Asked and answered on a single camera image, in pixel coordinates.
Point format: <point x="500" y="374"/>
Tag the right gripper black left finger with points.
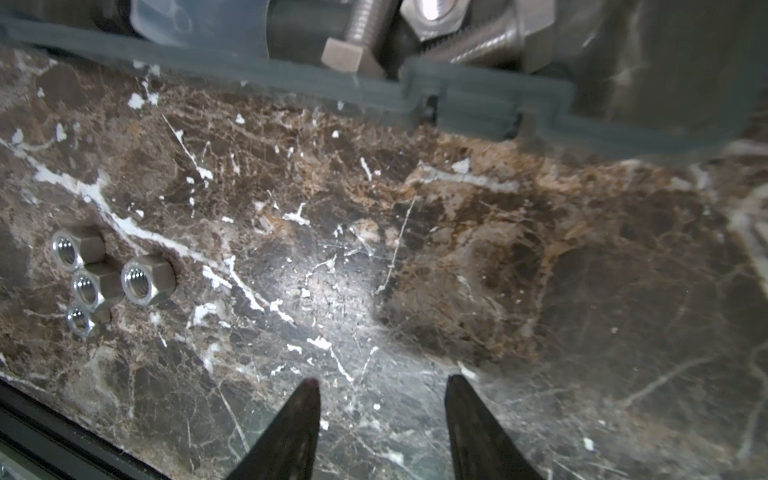
<point x="286" y="449"/>

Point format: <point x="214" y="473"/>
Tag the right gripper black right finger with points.
<point x="480" y="447"/>

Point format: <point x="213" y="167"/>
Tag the small silver hex nut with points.
<point x="84" y="324"/>

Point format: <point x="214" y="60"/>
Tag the silver hex bolt lower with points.
<point x="524" y="34"/>

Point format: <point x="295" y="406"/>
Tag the clear plastic compartment organizer box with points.
<point x="667" y="80"/>

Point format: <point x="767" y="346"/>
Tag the silver hex bolt upright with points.
<point x="431" y="19"/>

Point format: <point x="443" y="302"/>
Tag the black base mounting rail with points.
<point x="39" y="443"/>

